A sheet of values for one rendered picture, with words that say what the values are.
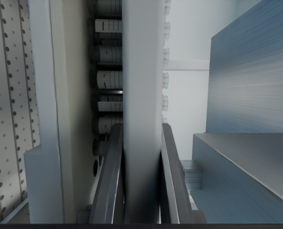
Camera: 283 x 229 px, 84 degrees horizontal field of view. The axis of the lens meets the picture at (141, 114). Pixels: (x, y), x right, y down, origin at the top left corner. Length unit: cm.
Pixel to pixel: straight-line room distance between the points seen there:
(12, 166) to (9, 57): 11
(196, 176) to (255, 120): 28
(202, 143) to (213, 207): 7
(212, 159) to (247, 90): 32
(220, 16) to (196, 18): 49
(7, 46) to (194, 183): 26
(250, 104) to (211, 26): 343
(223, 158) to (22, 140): 21
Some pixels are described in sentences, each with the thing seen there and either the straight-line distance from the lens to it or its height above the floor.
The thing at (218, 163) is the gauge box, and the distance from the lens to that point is 19.
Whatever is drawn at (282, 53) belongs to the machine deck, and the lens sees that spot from 43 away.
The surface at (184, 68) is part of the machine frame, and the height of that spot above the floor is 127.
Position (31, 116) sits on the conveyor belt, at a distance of 22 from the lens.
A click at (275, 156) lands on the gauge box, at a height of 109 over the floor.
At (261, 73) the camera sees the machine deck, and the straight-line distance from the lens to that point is 46.
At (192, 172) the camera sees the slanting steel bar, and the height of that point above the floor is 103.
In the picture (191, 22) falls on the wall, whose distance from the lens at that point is 374.
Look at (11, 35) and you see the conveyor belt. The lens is 22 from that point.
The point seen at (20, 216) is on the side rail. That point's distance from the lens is 22.
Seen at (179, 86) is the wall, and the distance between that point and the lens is 360.
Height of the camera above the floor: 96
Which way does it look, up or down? 1 degrees up
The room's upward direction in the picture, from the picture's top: 90 degrees clockwise
